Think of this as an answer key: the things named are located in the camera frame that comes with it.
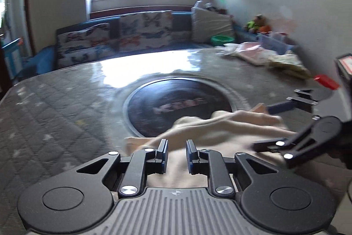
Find yellow patterned garment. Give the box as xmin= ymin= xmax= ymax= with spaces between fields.
xmin=268 ymin=50 xmax=313 ymax=79

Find clear plastic storage box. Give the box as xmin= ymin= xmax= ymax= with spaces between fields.
xmin=257 ymin=32 xmax=297 ymax=56

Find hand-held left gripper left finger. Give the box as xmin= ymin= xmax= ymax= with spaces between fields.
xmin=74 ymin=139 xmax=169 ymax=198

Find dark wooden door frame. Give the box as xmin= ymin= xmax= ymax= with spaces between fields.
xmin=24 ymin=0 xmax=38 ymax=60

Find blue sofa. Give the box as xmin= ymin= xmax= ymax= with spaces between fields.
xmin=20 ymin=11 xmax=275 ymax=79

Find red plastic stool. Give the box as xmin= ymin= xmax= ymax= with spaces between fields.
xmin=313 ymin=74 xmax=341 ymax=90

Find round dark table heater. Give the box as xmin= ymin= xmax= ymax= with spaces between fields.
xmin=122 ymin=77 xmax=237 ymax=140

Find green bowl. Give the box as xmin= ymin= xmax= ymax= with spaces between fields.
xmin=210 ymin=35 xmax=235 ymax=47

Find pink white clothes in plastic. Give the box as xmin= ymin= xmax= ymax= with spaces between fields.
xmin=220 ymin=42 xmax=275 ymax=67

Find grey pillow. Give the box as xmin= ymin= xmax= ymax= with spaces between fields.
xmin=191 ymin=6 xmax=235 ymax=44

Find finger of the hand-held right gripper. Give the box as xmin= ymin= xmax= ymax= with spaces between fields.
xmin=252 ymin=116 xmax=342 ymax=168
xmin=268 ymin=89 xmax=332 ymax=115

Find teddy bear with green vest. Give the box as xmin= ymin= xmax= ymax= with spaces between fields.
xmin=246 ymin=15 xmax=268 ymax=33

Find butterfly print cushion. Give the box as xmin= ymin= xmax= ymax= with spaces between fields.
xmin=56 ymin=22 xmax=116 ymax=69
xmin=118 ymin=11 xmax=174 ymax=53

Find blue baby fence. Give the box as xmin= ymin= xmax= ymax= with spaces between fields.
xmin=1 ymin=37 xmax=24 ymax=79

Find cream sweatshirt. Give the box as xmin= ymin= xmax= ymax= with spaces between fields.
xmin=125 ymin=104 xmax=299 ymax=189

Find panda plush toy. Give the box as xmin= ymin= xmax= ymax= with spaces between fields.
xmin=195 ymin=0 xmax=218 ymax=13

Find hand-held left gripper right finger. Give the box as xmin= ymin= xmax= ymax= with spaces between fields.
xmin=186 ymin=139 xmax=277 ymax=198

